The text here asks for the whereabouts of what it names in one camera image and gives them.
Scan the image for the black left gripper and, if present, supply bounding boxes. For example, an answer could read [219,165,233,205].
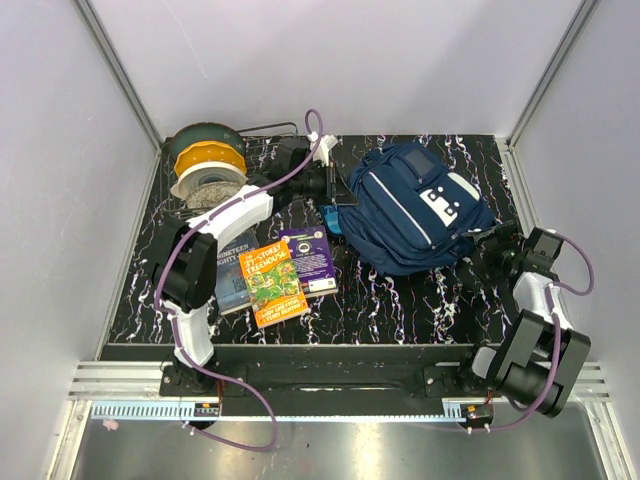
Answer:
[290,161,358,206]

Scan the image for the blue pencil case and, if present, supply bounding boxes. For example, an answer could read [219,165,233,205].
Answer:
[319,205,343,237]

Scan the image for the purple treehouse paperback book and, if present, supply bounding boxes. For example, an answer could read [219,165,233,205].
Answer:
[279,226,338,298]

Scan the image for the navy blue student backpack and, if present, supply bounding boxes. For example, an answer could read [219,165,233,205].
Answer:
[337,143,497,276]

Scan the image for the orange treehouse paperback book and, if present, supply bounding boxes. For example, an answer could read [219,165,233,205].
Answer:
[239,240,310,329]

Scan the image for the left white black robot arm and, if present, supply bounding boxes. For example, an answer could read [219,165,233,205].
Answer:
[148,132,351,396]

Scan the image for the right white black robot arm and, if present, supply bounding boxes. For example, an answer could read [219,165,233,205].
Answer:
[453,222,595,418]

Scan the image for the orange plate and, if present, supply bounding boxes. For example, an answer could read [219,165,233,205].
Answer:
[174,140,247,176]

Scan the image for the grey speckled plate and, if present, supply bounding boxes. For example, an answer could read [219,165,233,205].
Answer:
[185,181,243,210]

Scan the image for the dark blue 1984 book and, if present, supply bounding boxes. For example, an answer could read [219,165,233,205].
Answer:
[215,229,259,316]

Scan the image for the white plate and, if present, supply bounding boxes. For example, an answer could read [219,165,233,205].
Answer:
[170,161,247,200]

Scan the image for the dark green plate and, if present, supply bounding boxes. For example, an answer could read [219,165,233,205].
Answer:
[169,122,246,158]

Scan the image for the right aluminium corner post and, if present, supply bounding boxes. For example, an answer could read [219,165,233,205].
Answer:
[507,0,601,149]

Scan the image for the aluminium corner post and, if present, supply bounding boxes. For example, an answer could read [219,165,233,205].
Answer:
[71,0,162,150]
[507,0,601,149]

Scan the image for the black wire dish rack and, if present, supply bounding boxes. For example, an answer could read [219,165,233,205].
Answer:
[155,121,300,219]

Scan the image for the grey slotted cable duct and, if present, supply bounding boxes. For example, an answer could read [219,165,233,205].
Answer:
[91,400,466,423]

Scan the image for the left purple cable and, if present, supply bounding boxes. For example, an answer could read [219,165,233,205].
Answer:
[153,108,326,451]

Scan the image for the aluminium frame rail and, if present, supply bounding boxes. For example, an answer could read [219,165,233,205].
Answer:
[67,361,611,403]

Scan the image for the left aluminium corner post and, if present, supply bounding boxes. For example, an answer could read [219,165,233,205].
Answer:
[71,0,162,150]

